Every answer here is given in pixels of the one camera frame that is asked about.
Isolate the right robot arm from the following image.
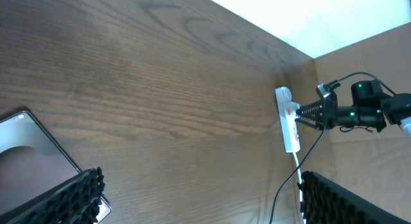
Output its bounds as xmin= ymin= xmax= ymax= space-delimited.
xmin=295 ymin=80 xmax=410 ymax=137

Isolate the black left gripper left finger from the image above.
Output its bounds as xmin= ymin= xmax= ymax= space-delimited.
xmin=9 ymin=168 xmax=105 ymax=224

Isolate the black USB charging cable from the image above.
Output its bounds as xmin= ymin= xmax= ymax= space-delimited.
xmin=268 ymin=127 xmax=328 ymax=224

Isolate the white power strip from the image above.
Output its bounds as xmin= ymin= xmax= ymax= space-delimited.
xmin=275 ymin=87 xmax=301 ymax=153

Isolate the brown cardboard panel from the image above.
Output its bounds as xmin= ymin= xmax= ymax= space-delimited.
xmin=286 ymin=24 xmax=410 ymax=221

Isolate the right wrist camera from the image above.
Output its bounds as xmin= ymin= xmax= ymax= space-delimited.
xmin=316 ymin=80 xmax=340 ymax=98

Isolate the Galaxy S25 Ultra smartphone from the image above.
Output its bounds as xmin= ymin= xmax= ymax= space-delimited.
xmin=1 ymin=107 xmax=112 ymax=223

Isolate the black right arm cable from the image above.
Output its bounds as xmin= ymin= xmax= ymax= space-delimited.
xmin=330 ymin=71 xmax=398 ymax=96

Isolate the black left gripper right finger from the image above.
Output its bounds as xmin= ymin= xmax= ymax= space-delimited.
xmin=297 ymin=171 xmax=409 ymax=224

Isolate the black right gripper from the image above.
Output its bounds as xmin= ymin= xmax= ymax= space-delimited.
xmin=295 ymin=89 xmax=387 ymax=133

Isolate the white power strip cord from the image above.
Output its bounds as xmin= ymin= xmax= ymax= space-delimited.
xmin=291 ymin=151 xmax=306 ymax=224

